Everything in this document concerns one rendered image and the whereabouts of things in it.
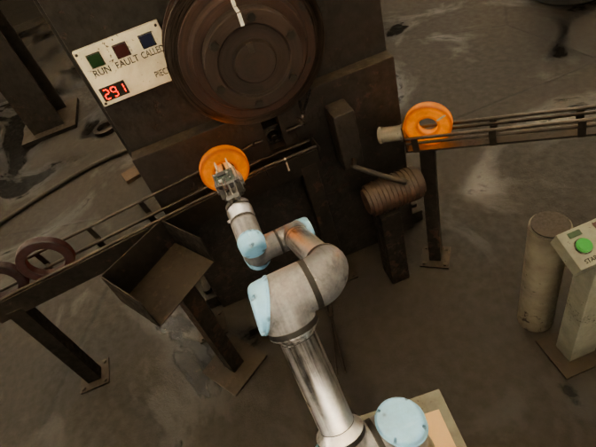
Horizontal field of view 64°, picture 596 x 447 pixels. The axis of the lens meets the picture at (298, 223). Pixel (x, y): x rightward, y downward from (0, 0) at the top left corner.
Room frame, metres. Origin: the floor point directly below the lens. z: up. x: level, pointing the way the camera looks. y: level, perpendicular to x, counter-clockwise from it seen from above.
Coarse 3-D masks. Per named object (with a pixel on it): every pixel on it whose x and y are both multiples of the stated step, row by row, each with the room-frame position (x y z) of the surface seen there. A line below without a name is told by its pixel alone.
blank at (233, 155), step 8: (208, 152) 1.28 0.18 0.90; (216, 152) 1.26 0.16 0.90; (224, 152) 1.26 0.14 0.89; (232, 152) 1.26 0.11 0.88; (240, 152) 1.27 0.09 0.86; (200, 160) 1.28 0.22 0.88; (208, 160) 1.26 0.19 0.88; (216, 160) 1.26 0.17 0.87; (224, 160) 1.26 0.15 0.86; (232, 160) 1.26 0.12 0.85; (240, 160) 1.26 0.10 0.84; (200, 168) 1.26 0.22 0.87; (208, 168) 1.25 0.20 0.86; (240, 168) 1.26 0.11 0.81; (248, 168) 1.26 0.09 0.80; (200, 176) 1.25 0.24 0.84; (208, 176) 1.25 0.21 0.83; (208, 184) 1.25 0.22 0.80
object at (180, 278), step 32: (160, 224) 1.26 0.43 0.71; (128, 256) 1.17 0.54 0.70; (160, 256) 1.22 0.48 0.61; (192, 256) 1.17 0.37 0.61; (128, 288) 1.13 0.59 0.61; (160, 288) 1.09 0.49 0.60; (192, 288) 1.11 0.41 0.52; (160, 320) 0.97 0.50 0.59; (192, 320) 1.11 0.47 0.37; (224, 352) 1.09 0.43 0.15; (256, 352) 1.14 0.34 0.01; (224, 384) 1.05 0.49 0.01
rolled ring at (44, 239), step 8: (32, 240) 1.34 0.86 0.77; (40, 240) 1.33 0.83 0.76; (48, 240) 1.33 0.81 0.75; (56, 240) 1.34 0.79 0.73; (24, 248) 1.32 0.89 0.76; (32, 248) 1.32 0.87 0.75; (40, 248) 1.32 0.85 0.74; (48, 248) 1.33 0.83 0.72; (56, 248) 1.33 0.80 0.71; (64, 248) 1.33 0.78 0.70; (72, 248) 1.35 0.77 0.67; (16, 256) 1.32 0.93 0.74; (24, 256) 1.32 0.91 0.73; (64, 256) 1.33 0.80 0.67; (72, 256) 1.33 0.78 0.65; (16, 264) 1.32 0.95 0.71; (24, 264) 1.32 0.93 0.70; (64, 264) 1.33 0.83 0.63; (24, 272) 1.32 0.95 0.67; (32, 272) 1.32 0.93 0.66; (40, 272) 1.33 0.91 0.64; (48, 272) 1.33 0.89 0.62
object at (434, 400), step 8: (432, 392) 0.61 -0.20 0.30; (440, 392) 0.60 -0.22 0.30; (416, 400) 0.60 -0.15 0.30; (424, 400) 0.59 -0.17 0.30; (432, 400) 0.59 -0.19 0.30; (440, 400) 0.58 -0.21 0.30; (424, 408) 0.57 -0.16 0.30; (432, 408) 0.56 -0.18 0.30; (440, 408) 0.56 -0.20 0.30; (360, 416) 0.61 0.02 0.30; (368, 416) 0.60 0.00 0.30; (448, 416) 0.53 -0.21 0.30; (448, 424) 0.51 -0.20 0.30; (456, 432) 0.48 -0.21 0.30; (456, 440) 0.46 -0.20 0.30
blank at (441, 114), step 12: (420, 108) 1.28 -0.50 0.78; (432, 108) 1.26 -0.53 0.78; (444, 108) 1.26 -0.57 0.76; (408, 120) 1.30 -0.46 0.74; (420, 120) 1.28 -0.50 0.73; (444, 120) 1.24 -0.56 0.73; (408, 132) 1.31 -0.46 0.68; (420, 132) 1.28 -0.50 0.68; (432, 132) 1.27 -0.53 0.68; (444, 132) 1.24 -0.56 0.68; (432, 144) 1.27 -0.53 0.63
